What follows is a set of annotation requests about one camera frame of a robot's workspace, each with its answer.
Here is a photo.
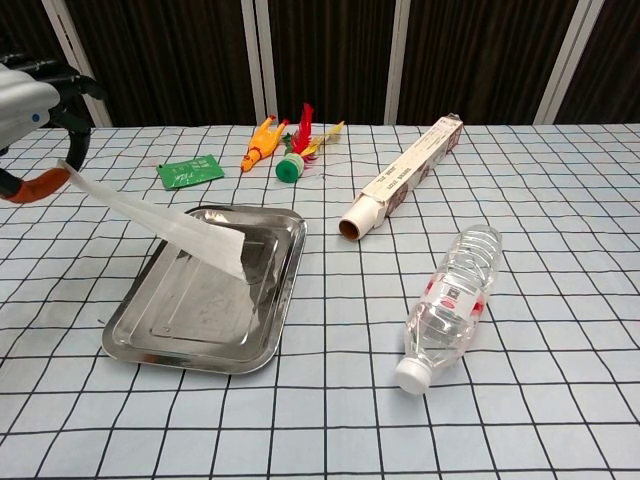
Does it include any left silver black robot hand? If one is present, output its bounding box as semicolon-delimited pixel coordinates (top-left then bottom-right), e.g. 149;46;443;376
0;49;107;204

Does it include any clear plastic sheet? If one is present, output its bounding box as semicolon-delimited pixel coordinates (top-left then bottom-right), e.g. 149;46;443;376
58;159;247;285

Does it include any metal tray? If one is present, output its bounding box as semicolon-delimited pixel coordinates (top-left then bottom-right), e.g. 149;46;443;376
101;203;308;376

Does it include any green packet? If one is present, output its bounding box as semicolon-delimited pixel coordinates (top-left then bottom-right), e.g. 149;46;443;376
156;154;225;192

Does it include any yellow rubber chicken toy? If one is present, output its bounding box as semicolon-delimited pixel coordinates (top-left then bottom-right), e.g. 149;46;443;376
240;113;291;174

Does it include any feather shuttlecock with green base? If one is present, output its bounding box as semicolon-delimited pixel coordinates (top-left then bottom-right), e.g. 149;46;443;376
275;102;346;184

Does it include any white wrap roll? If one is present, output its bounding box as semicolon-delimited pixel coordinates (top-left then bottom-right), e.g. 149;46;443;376
338;195;386;241

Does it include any cream folded fan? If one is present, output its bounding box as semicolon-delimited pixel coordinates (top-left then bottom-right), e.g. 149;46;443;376
360;113;464;232

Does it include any clear plastic water bottle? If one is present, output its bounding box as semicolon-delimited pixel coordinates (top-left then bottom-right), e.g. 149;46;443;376
394;223;503;396

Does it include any blue checked tablecloth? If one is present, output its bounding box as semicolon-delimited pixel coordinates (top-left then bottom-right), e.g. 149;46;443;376
0;122;640;480

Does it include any white metal frame post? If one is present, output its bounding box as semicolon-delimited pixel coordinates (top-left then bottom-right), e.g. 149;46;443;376
384;0;416;125
242;0;279;126
42;0;112;127
532;0;606;124

